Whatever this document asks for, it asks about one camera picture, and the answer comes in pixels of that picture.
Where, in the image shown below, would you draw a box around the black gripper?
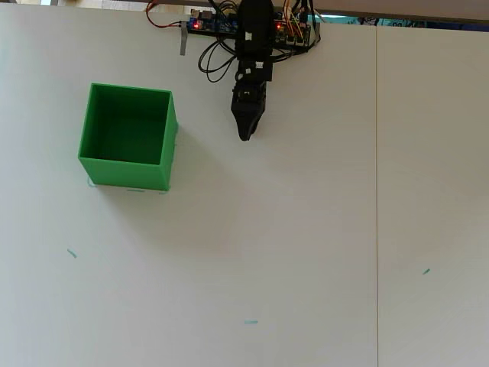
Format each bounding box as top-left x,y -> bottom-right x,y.
230,59 -> 274,142

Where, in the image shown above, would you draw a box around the black base with circuit boards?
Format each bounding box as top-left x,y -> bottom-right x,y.
188,8 -> 322,50

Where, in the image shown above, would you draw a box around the green square bin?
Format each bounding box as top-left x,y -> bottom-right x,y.
77,82 -> 180,192

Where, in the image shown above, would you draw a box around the black power cable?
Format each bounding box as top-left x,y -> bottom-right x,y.
269,0 -> 322,64

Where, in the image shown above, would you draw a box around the coloured jumper wires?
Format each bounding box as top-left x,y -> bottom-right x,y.
281,0 -> 311,44

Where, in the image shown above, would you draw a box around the red thin wire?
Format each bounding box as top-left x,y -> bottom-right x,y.
145,0 -> 183,30

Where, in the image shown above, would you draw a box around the grey tape strip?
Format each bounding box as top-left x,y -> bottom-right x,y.
179,21 -> 189,57

